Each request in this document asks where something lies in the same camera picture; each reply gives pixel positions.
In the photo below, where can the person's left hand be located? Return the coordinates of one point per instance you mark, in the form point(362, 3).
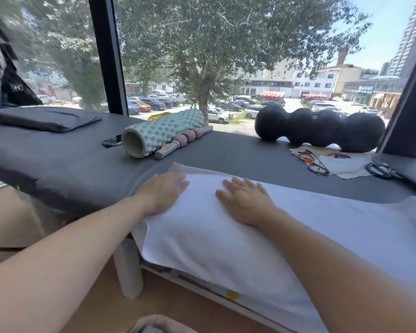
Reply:
point(157, 195)

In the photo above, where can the person's right hand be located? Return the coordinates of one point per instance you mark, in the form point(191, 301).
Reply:
point(249, 204)

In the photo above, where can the person's left thumb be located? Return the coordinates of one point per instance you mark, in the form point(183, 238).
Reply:
point(181, 188)

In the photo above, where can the person's right middle finger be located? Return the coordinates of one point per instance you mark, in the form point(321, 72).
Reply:
point(239, 184)

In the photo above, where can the person's right thumb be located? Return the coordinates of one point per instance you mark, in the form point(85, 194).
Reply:
point(223, 196)

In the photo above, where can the person's right little finger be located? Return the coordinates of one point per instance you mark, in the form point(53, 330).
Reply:
point(261, 191)

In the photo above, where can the white towel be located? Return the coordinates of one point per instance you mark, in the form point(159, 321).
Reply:
point(208, 239)

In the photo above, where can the person's left forearm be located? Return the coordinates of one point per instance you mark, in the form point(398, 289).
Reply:
point(55, 267)

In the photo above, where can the person's right forearm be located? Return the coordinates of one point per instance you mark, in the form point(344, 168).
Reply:
point(343, 284)

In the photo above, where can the pink massage roller stick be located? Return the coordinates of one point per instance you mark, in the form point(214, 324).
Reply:
point(185, 138)

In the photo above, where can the mint green foam roller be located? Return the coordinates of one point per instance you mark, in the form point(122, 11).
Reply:
point(161, 133)

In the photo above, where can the brown framed eyeglasses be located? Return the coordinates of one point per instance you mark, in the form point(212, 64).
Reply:
point(313, 162)

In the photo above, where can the yellow curved object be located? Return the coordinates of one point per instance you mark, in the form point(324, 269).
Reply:
point(158, 116)

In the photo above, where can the black lobed foam roller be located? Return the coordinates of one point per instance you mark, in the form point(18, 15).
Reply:
point(319, 130)

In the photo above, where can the dark smartphone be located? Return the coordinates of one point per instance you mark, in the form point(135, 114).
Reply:
point(111, 141)

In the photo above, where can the row of parked cars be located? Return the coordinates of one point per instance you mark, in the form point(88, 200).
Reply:
point(152, 103)

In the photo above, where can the white paper sheet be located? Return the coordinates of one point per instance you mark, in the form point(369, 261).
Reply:
point(350, 164)

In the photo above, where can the white table leg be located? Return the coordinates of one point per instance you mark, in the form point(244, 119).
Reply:
point(128, 270)

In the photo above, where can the yellow sticker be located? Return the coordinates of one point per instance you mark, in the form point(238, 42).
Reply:
point(232, 294)

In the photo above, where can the grey padded massage table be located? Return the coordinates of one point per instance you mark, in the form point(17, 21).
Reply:
point(76, 162)

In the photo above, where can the black scissors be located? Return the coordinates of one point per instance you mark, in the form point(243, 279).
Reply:
point(379, 169)

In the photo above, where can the group of city buildings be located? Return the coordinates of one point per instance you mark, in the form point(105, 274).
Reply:
point(332, 79)

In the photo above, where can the grey fabric object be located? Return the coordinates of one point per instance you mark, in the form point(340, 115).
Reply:
point(159, 325)

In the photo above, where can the large green tree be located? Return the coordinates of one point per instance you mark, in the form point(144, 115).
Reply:
point(208, 41)

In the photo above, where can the black laptop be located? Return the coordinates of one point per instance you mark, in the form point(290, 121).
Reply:
point(414, 171)

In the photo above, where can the folded dark grey mat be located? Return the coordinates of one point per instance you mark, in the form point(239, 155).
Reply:
point(38, 118)

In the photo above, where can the hanging black garment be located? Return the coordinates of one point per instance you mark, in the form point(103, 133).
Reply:
point(10, 83)

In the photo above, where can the black window post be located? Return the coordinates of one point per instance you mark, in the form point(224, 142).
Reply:
point(410, 114)
point(109, 55)

